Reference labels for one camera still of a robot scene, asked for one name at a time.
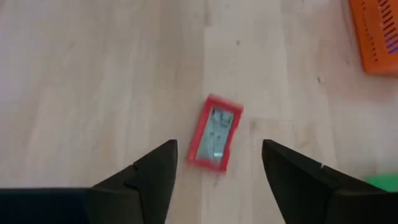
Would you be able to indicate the green plastic basket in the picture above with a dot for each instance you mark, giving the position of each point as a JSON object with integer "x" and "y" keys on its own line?
{"x": 384, "y": 182}

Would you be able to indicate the orange plastic basket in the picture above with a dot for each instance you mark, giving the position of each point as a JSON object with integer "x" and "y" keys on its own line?
{"x": 373, "y": 31}

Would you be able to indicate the red staple box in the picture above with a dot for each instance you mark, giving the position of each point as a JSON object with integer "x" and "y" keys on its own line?
{"x": 216, "y": 133}

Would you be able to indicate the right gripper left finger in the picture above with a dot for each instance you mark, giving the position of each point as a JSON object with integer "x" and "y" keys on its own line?
{"x": 149, "y": 186}

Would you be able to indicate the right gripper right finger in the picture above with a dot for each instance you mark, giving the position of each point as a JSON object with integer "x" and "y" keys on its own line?
{"x": 298, "y": 186}

